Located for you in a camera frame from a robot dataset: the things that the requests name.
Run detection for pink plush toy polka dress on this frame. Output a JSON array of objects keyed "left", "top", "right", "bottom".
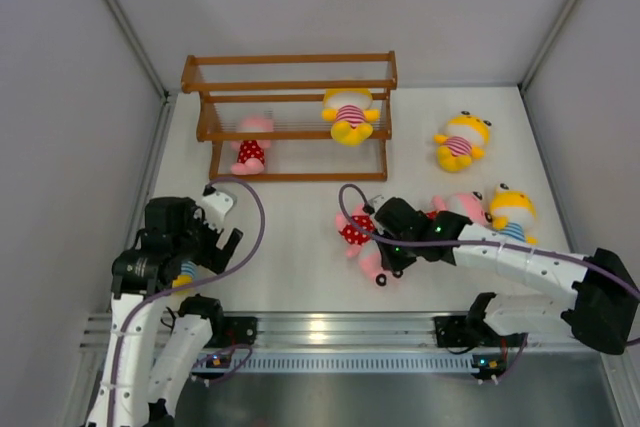
[{"left": 335, "top": 203, "right": 403, "bottom": 287}]

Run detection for pink plush toy red dress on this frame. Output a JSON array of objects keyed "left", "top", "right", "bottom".
[{"left": 426, "top": 191, "right": 493, "bottom": 226}]

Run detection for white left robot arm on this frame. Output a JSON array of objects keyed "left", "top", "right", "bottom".
[{"left": 86, "top": 188, "right": 243, "bottom": 426}]

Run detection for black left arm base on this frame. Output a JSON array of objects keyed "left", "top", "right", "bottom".
[{"left": 218, "top": 316, "right": 258, "bottom": 347}]

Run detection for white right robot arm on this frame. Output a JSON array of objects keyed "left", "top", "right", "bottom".
[{"left": 366, "top": 197, "right": 639, "bottom": 355}]

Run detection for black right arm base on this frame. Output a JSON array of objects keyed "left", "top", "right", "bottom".
[{"left": 434, "top": 315, "right": 484, "bottom": 354}]

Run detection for pink plush toy on shelf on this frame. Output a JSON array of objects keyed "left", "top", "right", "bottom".
[{"left": 230, "top": 116, "right": 274, "bottom": 176}]

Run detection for yellow plush toy on shelf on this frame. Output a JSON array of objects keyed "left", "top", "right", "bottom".
[{"left": 321, "top": 88, "right": 380, "bottom": 147}]

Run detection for brown wooden two-tier shelf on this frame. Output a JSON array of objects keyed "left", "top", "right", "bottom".
[{"left": 181, "top": 51, "right": 398, "bottom": 182}]

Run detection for yellow plush blue stripes left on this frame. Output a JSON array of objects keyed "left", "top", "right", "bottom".
[{"left": 171, "top": 261, "right": 197, "bottom": 296}]

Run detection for yellow plush toy pink stripes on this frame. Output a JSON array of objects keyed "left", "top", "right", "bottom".
[{"left": 433, "top": 111, "right": 492, "bottom": 173}]

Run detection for yellow plush toy blue stripes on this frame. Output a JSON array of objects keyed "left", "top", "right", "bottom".
[{"left": 489, "top": 183, "right": 538, "bottom": 245}]

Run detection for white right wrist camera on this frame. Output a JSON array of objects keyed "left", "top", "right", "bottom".
[{"left": 363, "top": 194, "right": 387, "bottom": 215}]

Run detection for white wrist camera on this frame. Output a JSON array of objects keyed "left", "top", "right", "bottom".
[
  {"left": 200, "top": 185, "right": 236, "bottom": 230},
  {"left": 363, "top": 194, "right": 387, "bottom": 215}
]

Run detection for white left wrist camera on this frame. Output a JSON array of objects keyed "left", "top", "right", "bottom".
[{"left": 200, "top": 185, "right": 236, "bottom": 230}]

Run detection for aluminium mounting rail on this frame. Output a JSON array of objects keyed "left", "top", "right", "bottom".
[{"left": 80, "top": 312, "right": 590, "bottom": 351}]

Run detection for grey slotted cable duct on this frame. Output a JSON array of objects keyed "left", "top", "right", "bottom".
[{"left": 99, "top": 351, "right": 501, "bottom": 374}]

